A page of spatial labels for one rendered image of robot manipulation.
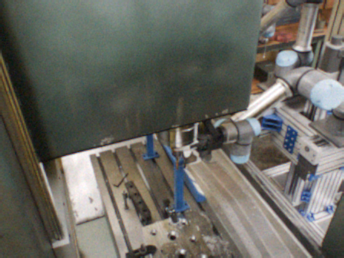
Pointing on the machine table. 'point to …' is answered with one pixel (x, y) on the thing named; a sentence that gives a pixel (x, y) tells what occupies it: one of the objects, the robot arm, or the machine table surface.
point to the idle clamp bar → (138, 201)
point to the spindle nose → (179, 136)
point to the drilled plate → (175, 239)
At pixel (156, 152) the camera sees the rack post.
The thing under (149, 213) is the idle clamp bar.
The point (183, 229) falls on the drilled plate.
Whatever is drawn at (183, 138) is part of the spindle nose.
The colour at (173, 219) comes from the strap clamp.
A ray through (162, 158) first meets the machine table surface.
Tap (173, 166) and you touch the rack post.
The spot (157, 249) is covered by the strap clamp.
